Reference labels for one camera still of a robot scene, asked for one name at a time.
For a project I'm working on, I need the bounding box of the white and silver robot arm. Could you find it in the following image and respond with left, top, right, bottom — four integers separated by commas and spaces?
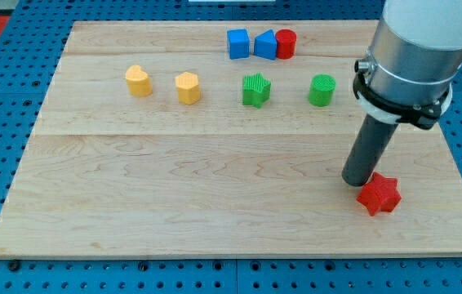
353, 0, 462, 129

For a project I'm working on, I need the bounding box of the green star block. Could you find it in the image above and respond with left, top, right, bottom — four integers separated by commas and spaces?
242, 73, 271, 109

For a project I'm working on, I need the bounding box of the yellow hexagon block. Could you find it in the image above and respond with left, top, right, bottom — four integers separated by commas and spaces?
175, 72, 201, 105

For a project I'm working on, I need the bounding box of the light wooden board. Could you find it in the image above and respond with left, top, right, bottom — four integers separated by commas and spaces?
0, 20, 462, 260

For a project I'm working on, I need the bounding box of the blue cube block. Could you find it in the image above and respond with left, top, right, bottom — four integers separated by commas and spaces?
227, 29, 250, 60

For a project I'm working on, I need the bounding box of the blue triangle block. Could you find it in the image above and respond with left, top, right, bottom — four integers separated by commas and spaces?
254, 29, 278, 60

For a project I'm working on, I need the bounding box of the green cylinder block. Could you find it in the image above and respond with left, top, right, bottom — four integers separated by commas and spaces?
308, 74, 336, 107

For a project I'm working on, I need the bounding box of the yellow heart block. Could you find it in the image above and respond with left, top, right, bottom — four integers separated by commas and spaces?
125, 65, 153, 97

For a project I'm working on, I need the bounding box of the red cylinder block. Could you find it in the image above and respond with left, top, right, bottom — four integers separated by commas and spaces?
275, 29, 297, 60

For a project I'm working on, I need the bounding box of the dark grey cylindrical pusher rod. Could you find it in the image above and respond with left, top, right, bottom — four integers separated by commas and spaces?
341, 114, 398, 187

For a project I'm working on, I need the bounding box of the red star block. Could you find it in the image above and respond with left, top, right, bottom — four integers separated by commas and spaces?
357, 171, 402, 216

